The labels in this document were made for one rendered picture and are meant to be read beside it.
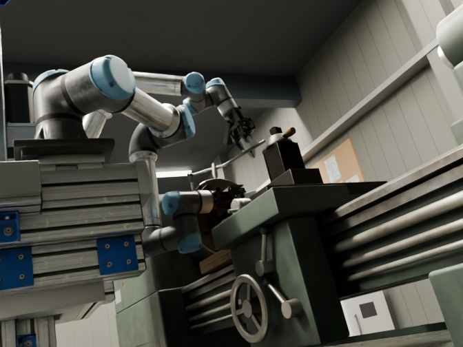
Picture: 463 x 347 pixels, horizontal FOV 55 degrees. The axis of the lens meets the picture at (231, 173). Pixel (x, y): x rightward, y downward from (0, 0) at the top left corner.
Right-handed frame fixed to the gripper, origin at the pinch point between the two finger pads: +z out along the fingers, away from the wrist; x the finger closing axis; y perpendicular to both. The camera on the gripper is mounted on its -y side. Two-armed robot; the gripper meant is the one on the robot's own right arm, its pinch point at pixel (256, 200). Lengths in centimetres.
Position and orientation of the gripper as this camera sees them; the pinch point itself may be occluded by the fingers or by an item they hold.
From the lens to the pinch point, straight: 158.0
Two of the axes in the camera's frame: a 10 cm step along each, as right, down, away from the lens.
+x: -2.2, -9.2, 3.4
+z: 8.6, -0.2, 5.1
